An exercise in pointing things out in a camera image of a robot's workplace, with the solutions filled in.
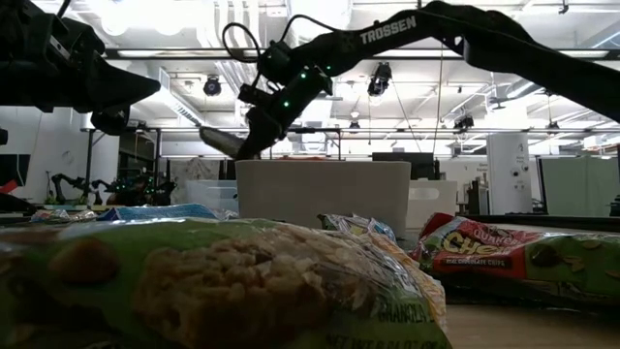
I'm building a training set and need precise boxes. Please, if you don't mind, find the black aluminium table frame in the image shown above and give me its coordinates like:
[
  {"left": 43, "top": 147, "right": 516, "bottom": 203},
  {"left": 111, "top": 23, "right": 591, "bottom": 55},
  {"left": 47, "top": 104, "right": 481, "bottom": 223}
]
[{"left": 0, "top": 211, "right": 620, "bottom": 234}]

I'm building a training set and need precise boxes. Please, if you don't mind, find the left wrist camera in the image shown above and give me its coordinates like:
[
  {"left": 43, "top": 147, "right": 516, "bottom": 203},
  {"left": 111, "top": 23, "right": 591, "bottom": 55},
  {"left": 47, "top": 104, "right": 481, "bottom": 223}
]
[{"left": 47, "top": 14, "right": 107, "bottom": 62}]

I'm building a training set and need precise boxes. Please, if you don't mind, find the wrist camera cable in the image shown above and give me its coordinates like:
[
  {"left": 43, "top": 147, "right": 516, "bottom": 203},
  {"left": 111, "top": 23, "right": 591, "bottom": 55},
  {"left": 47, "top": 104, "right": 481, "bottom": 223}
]
[
  {"left": 55, "top": 0, "right": 77, "bottom": 20},
  {"left": 221, "top": 13, "right": 338, "bottom": 67}
]

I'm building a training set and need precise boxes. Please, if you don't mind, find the black flat screen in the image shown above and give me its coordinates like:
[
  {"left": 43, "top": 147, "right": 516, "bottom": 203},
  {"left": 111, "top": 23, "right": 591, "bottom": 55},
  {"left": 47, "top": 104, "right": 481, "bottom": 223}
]
[{"left": 0, "top": 153, "right": 31, "bottom": 188}]

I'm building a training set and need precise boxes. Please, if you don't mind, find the white rectangular air duct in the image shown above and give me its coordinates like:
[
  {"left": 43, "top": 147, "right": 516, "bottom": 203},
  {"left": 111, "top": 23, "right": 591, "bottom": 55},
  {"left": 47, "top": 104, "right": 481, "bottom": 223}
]
[{"left": 125, "top": 67, "right": 238, "bottom": 149}]

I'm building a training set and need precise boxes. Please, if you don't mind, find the clear plastic bin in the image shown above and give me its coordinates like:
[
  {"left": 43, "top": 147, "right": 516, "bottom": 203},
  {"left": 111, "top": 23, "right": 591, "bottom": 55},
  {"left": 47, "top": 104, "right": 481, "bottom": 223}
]
[{"left": 186, "top": 179, "right": 239, "bottom": 213}]

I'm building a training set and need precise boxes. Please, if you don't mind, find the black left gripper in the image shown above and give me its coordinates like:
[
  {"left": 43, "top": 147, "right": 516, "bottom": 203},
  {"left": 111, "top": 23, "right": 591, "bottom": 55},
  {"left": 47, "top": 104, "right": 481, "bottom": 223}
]
[{"left": 0, "top": 0, "right": 161, "bottom": 138}]

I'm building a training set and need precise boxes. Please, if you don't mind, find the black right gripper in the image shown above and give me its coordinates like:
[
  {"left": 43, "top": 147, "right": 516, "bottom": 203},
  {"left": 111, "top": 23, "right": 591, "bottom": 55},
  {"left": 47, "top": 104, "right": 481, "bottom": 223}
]
[{"left": 235, "top": 65, "right": 335, "bottom": 161}]

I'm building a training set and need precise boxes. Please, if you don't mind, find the grey plastic bin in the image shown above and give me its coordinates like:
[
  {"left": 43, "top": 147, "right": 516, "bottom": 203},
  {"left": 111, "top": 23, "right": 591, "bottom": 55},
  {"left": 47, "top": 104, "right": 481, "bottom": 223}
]
[{"left": 235, "top": 159, "right": 412, "bottom": 238}]

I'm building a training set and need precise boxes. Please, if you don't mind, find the white plastic bin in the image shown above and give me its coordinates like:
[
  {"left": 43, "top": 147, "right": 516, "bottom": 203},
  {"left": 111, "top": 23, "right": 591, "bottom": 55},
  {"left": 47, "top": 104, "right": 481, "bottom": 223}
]
[{"left": 406, "top": 179, "right": 458, "bottom": 229}]

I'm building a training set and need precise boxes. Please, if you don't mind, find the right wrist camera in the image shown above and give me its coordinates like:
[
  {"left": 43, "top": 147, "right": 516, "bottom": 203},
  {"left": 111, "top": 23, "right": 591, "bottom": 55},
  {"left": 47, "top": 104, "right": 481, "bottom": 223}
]
[{"left": 258, "top": 40, "right": 293, "bottom": 75}]

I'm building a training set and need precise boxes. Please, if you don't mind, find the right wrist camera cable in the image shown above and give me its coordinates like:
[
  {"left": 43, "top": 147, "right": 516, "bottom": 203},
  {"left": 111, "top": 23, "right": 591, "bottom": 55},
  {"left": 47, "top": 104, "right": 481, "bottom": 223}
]
[{"left": 221, "top": 13, "right": 338, "bottom": 67}]

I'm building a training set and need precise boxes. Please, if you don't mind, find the black monitor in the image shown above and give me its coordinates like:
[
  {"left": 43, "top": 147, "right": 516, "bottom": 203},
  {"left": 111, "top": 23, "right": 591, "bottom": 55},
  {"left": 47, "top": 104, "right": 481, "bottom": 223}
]
[{"left": 371, "top": 152, "right": 436, "bottom": 181}]

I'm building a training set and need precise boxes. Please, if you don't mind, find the green oat granola bar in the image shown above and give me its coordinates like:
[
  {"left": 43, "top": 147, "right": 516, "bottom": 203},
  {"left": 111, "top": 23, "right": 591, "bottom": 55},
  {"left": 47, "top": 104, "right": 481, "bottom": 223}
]
[{"left": 0, "top": 217, "right": 454, "bottom": 349}]

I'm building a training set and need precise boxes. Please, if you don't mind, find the grey draped cover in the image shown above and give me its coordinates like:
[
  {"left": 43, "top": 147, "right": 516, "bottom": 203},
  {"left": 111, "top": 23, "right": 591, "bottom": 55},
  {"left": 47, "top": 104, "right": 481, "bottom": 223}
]
[{"left": 168, "top": 157, "right": 227, "bottom": 205}]

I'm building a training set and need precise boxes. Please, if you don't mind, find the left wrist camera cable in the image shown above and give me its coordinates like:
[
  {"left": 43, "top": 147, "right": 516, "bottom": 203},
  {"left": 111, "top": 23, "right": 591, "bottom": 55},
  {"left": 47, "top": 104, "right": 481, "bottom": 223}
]
[{"left": 55, "top": 0, "right": 77, "bottom": 20}]

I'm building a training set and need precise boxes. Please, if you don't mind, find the white pillar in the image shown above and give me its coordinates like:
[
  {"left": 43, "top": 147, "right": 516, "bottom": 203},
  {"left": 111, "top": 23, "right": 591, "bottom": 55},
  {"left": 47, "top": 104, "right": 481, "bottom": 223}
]
[{"left": 486, "top": 133, "right": 534, "bottom": 215}]

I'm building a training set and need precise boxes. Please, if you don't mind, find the red chewy granola bar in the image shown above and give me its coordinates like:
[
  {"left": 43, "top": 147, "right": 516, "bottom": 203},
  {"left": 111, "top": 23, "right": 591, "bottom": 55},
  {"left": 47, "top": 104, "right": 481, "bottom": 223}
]
[{"left": 410, "top": 211, "right": 620, "bottom": 304}]

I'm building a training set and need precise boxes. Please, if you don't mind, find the green partition wall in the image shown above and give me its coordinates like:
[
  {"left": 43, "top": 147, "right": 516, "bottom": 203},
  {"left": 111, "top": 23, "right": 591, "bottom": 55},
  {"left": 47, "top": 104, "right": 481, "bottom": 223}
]
[{"left": 539, "top": 155, "right": 620, "bottom": 218}]

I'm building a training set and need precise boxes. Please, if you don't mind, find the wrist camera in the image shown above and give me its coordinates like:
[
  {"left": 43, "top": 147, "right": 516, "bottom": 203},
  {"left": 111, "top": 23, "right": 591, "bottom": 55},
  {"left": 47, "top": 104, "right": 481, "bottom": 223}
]
[
  {"left": 258, "top": 40, "right": 293, "bottom": 75},
  {"left": 47, "top": 14, "right": 107, "bottom": 62}
]

